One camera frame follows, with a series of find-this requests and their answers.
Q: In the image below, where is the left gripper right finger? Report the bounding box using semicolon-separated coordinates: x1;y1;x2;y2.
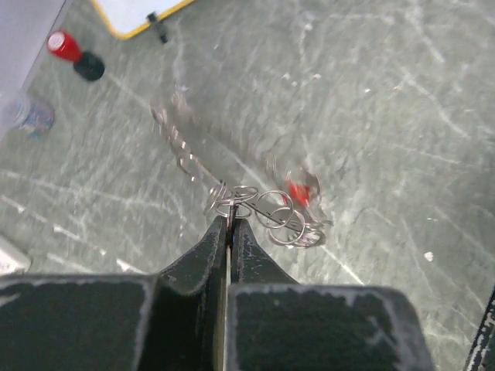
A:
226;221;434;370

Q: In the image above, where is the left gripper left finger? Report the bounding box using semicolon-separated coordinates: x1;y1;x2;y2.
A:
1;217;227;370

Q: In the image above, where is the metal disc with keyrings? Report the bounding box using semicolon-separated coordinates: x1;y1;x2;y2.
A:
149;90;333;249

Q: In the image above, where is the key with red tag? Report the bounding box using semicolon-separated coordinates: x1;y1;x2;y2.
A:
285;172;312;208

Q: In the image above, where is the white stapler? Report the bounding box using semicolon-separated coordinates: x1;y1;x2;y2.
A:
0;237;32;275

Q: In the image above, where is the small clear cup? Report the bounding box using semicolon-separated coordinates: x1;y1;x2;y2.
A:
1;95;55;138

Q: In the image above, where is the red black stamp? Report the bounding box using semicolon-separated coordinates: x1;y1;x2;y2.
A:
46;30;105;82

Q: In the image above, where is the small whiteboard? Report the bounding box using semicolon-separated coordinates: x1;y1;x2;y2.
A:
90;0;193;40

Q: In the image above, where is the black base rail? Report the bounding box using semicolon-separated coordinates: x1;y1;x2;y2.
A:
463;290;495;371

